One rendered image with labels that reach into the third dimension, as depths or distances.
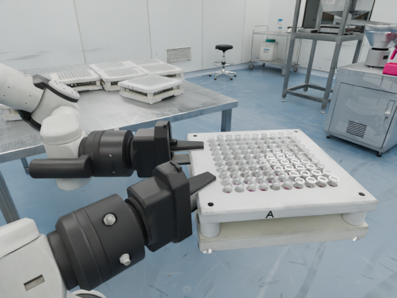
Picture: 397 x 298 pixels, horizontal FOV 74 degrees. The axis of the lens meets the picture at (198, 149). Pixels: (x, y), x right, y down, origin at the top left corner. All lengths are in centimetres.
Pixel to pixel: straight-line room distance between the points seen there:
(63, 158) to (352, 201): 45
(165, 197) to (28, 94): 52
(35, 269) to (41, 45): 440
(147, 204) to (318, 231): 24
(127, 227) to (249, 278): 132
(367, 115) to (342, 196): 259
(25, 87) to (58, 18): 393
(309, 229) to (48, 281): 32
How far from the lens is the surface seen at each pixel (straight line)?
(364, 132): 305
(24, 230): 32
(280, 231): 40
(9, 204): 119
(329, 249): 186
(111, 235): 31
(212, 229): 37
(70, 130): 52
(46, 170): 51
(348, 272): 179
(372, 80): 293
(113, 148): 48
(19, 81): 76
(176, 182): 33
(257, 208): 36
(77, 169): 48
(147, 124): 114
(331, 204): 40
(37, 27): 462
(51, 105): 76
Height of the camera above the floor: 127
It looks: 28 degrees down
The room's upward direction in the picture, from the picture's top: straight up
